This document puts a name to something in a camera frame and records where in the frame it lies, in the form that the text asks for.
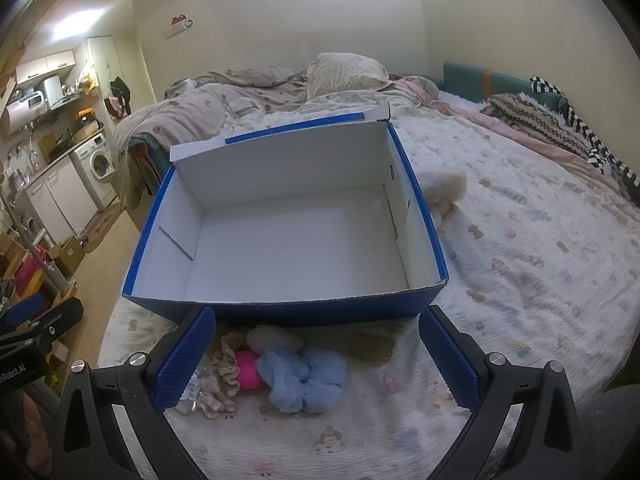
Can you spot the blue and white cardboard box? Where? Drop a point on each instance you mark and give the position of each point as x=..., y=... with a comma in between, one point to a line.
x=300, y=240

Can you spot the red and white wall sticker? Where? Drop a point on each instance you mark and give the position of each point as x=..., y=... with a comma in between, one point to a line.
x=180, y=22

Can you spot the white wall cabinets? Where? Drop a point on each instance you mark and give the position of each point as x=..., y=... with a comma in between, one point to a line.
x=42, y=65

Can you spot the pink blanket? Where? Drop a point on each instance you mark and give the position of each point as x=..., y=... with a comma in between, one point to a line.
x=450, y=102

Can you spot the beige floral duvet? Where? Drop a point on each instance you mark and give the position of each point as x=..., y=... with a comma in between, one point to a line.
x=225, y=97

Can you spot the bed with printed white sheet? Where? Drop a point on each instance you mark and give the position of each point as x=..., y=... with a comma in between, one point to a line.
x=525, y=270

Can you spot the beige lace scrunchie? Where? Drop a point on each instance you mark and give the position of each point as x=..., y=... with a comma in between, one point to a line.
x=225, y=360

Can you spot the teal headboard cushion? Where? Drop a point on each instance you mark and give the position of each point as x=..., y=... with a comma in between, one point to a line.
x=475, y=80

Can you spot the black hanging garment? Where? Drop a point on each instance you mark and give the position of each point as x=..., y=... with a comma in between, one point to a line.
x=120, y=91

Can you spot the light blue fluffy scrunchie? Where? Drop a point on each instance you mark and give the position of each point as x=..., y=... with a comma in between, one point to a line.
x=307, y=377

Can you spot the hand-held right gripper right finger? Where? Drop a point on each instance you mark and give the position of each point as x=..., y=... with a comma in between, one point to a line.
x=450, y=360

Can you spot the white water heater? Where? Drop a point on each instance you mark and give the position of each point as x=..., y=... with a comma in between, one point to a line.
x=17, y=115

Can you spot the white washing machine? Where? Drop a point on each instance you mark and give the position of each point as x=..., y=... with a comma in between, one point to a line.
x=97, y=162

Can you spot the white range hood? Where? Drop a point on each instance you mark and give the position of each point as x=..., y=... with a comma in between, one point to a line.
x=51, y=92

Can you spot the brown cardboard box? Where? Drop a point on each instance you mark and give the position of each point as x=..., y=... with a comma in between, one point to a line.
x=69, y=255

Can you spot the white plush toy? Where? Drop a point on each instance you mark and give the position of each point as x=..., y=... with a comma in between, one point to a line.
x=447, y=187

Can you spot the person's grey trouser leg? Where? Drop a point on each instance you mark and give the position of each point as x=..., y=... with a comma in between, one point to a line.
x=612, y=432

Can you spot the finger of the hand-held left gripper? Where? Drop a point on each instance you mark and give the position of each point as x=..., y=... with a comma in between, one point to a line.
x=45, y=322

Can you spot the clear plastic packet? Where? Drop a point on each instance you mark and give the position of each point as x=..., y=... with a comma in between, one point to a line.
x=191, y=394

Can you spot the teal bed frame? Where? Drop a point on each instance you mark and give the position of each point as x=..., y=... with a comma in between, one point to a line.
x=147, y=165

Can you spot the brown floor rug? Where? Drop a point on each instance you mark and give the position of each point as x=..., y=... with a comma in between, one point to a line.
x=100, y=225

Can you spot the floral pillow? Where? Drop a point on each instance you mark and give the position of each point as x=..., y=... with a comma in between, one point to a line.
x=345, y=75

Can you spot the white floor cabinet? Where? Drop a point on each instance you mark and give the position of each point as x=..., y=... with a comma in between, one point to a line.
x=57, y=200

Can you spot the khaki soft cloth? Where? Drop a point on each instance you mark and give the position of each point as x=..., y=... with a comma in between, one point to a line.
x=372, y=345

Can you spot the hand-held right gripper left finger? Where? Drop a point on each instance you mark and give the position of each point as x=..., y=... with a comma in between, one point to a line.
x=182, y=365

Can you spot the tall white cabinet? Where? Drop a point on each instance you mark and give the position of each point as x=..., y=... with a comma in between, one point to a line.
x=105, y=67

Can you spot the black and white striped cloth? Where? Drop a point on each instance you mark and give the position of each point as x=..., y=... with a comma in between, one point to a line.
x=580, y=120

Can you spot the brown knitted blanket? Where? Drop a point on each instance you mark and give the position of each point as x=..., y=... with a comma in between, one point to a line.
x=530, y=117

